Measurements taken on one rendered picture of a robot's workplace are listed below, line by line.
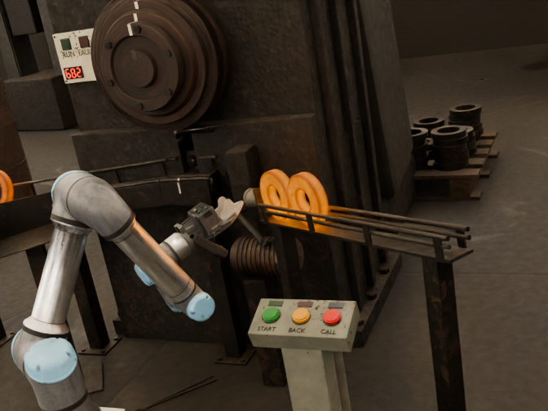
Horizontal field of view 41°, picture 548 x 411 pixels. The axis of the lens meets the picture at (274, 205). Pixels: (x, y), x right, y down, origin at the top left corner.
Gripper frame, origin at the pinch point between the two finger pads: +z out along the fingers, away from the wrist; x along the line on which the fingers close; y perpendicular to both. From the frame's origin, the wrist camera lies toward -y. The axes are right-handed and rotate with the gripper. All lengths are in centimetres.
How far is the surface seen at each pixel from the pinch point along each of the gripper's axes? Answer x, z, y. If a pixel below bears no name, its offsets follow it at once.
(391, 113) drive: 66, 110, -46
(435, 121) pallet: 132, 185, -106
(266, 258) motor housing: 7.4, 1.8, -24.4
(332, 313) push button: -57, -15, -6
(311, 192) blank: -20.6, 12.4, 0.3
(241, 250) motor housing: 14.9, -1.3, -20.9
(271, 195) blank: 3.2, 11.7, -5.3
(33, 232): 77, -44, 2
